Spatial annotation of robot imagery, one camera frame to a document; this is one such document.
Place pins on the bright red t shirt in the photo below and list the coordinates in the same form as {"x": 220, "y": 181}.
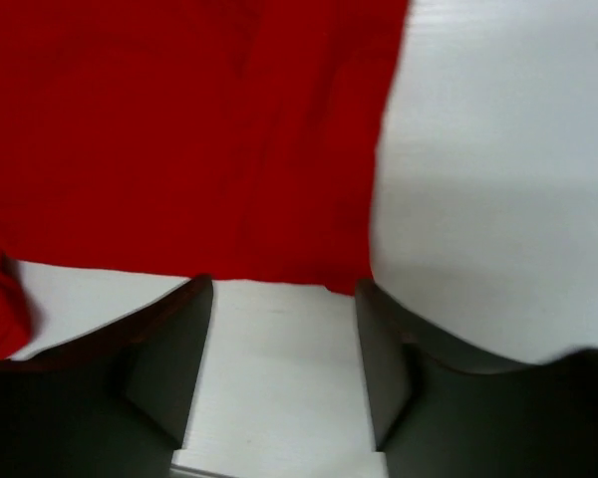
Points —
{"x": 230, "y": 138}

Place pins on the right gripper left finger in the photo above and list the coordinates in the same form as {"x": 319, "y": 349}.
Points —
{"x": 112, "y": 403}

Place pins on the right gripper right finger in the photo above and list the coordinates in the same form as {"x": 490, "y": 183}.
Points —
{"x": 442, "y": 407}

